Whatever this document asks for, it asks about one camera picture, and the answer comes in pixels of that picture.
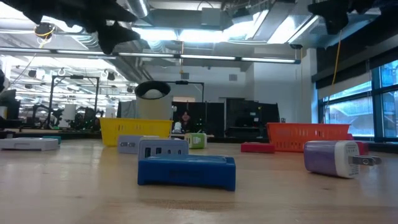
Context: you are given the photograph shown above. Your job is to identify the white flat device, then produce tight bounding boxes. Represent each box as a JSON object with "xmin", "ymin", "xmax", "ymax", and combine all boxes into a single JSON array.
[{"xmin": 0, "ymin": 137, "xmax": 60, "ymax": 152}]

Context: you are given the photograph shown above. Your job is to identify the white mug black rim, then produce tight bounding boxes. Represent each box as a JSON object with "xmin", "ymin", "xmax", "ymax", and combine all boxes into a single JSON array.
[{"xmin": 134, "ymin": 80, "xmax": 174, "ymax": 121}]

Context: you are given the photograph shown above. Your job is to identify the ceiling light strip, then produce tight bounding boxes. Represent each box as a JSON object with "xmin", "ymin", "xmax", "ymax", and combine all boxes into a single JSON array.
[{"xmin": 0, "ymin": 46, "xmax": 302, "ymax": 65}]

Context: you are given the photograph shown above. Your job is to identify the blue charger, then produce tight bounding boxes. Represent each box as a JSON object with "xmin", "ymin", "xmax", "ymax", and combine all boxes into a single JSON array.
[{"xmin": 137, "ymin": 154, "xmax": 236, "ymax": 192}]

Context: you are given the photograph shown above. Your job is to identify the teal object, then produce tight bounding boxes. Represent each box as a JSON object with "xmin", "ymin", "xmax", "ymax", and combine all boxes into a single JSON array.
[{"xmin": 42, "ymin": 135, "xmax": 62, "ymax": 145}]

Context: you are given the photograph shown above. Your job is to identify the blue-gray four-port charger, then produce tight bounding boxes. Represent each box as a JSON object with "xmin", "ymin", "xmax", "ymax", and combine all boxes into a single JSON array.
[{"xmin": 137, "ymin": 139, "xmax": 190, "ymax": 161}]

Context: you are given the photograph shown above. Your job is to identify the orange plastic basket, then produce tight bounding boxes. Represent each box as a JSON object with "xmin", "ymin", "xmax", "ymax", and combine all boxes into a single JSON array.
[{"xmin": 266, "ymin": 122, "xmax": 351, "ymax": 153}]

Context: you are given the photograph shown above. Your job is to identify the yellow plastic basket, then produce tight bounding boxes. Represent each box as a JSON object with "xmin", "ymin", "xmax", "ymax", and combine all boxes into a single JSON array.
[{"xmin": 99, "ymin": 117, "xmax": 174, "ymax": 147}]

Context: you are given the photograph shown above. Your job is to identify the pale lavender wall charger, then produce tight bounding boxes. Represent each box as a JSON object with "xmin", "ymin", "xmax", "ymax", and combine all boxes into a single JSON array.
[{"xmin": 117, "ymin": 134, "xmax": 161, "ymax": 154}]

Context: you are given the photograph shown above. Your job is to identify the black partition panel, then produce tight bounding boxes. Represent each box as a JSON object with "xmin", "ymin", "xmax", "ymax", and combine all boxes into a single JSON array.
[
  {"xmin": 172, "ymin": 101, "xmax": 225, "ymax": 138},
  {"xmin": 225, "ymin": 98, "xmax": 280, "ymax": 138}
]

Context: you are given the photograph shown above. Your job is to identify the window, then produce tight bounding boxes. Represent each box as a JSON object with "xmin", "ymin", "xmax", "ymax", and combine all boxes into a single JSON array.
[{"xmin": 317, "ymin": 58, "xmax": 398, "ymax": 142}]

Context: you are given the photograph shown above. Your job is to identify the purple and white charger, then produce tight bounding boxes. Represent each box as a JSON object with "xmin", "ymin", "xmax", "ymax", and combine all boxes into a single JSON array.
[{"xmin": 303, "ymin": 140, "xmax": 382, "ymax": 179}]

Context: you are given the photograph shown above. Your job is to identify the yellow hanging cable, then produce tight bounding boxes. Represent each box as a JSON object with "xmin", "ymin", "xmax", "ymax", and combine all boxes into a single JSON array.
[{"xmin": 331, "ymin": 29, "xmax": 343, "ymax": 86}]

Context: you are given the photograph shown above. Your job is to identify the person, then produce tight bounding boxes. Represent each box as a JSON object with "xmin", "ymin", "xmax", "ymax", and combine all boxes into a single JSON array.
[{"xmin": 178, "ymin": 110, "xmax": 194, "ymax": 134}]

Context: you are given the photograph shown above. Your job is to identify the silver ceiling duct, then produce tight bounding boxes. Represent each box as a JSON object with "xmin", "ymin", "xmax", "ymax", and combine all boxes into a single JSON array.
[{"xmin": 126, "ymin": 0, "xmax": 150, "ymax": 19}]

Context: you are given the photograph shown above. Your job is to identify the green and white charger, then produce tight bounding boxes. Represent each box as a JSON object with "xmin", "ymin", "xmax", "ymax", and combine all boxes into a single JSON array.
[{"xmin": 184, "ymin": 133, "xmax": 208, "ymax": 149}]

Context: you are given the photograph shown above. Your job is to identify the black round ceiling device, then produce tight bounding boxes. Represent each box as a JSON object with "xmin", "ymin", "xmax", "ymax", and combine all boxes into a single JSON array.
[{"xmin": 33, "ymin": 22, "xmax": 56, "ymax": 40}]

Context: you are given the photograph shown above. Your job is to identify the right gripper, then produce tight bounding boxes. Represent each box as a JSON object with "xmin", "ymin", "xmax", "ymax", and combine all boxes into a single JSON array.
[{"xmin": 307, "ymin": 0, "xmax": 384, "ymax": 35}]

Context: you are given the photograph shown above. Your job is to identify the white panel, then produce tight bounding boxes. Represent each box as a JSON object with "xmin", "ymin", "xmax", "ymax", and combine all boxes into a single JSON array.
[{"xmin": 63, "ymin": 103, "xmax": 77, "ymax": 121}]

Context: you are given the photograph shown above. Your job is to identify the black station frame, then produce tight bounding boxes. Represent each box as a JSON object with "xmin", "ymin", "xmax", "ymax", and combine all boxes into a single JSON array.
[{"xmin": 46, "ymin": 74, "xmax": 101, "ymax": 129}]

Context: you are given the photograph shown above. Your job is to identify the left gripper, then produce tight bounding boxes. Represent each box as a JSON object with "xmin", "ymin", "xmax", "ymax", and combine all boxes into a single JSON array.
[{"xmin": 0, "ymin": 0, "xmax": 141, "ymax": 55}]

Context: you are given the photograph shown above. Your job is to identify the white ball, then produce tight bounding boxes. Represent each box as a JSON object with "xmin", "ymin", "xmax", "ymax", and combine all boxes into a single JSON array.
[{"xmin": 142, "ymin": 89, "xmax": 165, "ymax": 100}]

